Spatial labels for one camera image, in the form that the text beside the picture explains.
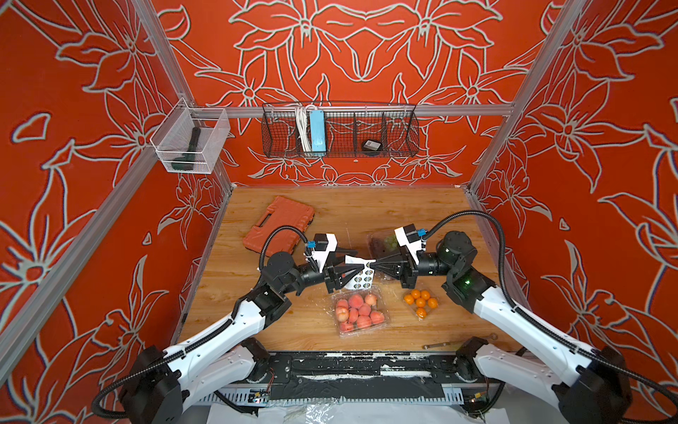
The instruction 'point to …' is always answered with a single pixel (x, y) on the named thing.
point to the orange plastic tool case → (282, 212)
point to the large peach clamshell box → (358, 311)
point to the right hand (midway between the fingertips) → (372, 264)
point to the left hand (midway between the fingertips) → (358, 259)
